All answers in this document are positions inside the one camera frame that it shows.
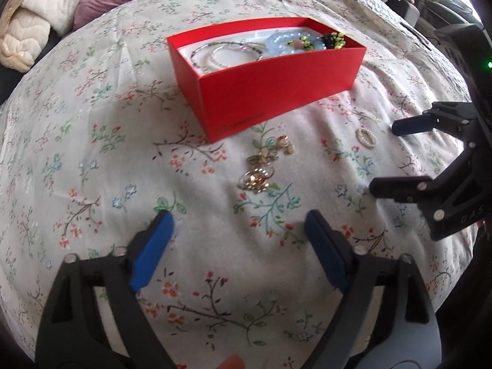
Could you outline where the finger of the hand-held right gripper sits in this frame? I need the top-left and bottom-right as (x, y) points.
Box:
(369, 144), (490, 241)
(392, 102), (481, 150)

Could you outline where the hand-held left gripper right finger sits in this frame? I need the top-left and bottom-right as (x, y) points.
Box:
(305, 209), (442, 369)

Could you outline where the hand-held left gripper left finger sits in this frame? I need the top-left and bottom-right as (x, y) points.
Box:
(35, 211), (175, 369)

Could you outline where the small pearl bracelet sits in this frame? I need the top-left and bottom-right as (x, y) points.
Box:
(355, 128), (376, 148)

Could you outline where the silver gem ring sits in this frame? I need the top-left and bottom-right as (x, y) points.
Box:
(237, 173), (270, 193)

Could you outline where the gold green earring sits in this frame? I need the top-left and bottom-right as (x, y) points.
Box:
(247, 151), (281, 165)

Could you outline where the red cardboard box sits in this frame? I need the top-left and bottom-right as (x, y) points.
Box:
(167, 17), (367, 144)

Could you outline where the dark chair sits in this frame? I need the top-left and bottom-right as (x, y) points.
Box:
(386, 0), (473, 28)

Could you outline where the grey quilted cloth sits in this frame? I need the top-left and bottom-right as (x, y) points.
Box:
(342, 0), (435, 50)

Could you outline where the floral bedsheet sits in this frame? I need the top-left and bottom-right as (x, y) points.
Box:
(0, 0), (486, 369)

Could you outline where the beige quilted blanket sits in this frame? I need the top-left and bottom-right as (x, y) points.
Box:
(0, 0), (127, 72)

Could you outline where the green black bead bracelet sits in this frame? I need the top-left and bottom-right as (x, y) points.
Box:
(300, 31), (347, 52)

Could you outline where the pale blue bead bracelet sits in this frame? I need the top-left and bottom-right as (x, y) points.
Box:
(263, 31), (327, 53)

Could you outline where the white crystal bead bracelet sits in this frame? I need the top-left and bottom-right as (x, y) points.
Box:
(202, 44), (255, 73)

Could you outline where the thin green bead bracelet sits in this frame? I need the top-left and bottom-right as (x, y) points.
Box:
(190, 39), (270, 72)

